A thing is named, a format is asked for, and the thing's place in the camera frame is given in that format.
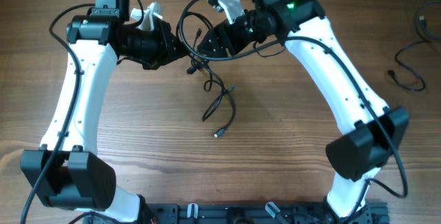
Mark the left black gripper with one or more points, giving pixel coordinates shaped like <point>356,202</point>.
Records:
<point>167,40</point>

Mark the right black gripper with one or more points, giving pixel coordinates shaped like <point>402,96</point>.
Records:
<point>219,34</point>

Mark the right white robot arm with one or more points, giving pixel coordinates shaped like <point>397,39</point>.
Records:
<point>371,132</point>

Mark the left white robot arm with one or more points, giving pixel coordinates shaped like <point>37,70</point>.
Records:
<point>65,171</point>

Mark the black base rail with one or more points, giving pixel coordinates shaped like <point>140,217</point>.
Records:
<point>297,213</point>

